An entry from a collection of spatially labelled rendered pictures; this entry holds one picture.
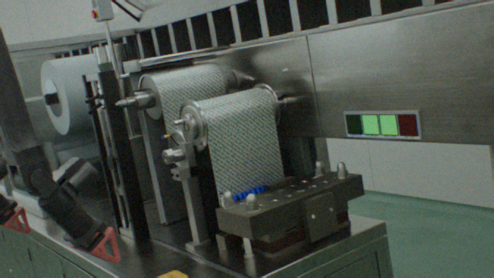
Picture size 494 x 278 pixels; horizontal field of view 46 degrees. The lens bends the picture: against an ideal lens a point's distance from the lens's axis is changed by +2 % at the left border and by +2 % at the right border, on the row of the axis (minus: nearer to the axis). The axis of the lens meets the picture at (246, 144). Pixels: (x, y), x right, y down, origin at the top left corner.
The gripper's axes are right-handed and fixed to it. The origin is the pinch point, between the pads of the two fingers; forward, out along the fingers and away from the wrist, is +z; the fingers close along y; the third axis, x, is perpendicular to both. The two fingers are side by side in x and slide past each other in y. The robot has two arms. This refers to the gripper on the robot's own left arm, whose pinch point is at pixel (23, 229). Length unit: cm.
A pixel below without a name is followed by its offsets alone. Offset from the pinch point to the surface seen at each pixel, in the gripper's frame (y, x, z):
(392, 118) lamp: -80, -66, 20
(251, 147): -41, -52, 17
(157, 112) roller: -11, -50, 1
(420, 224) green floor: 61, -195, 231
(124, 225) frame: 5.6, -23.2, 26.2
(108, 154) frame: 5.7, -35.2, 4.9
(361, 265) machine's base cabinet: -68, -42, 51
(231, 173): -40, -42, 18
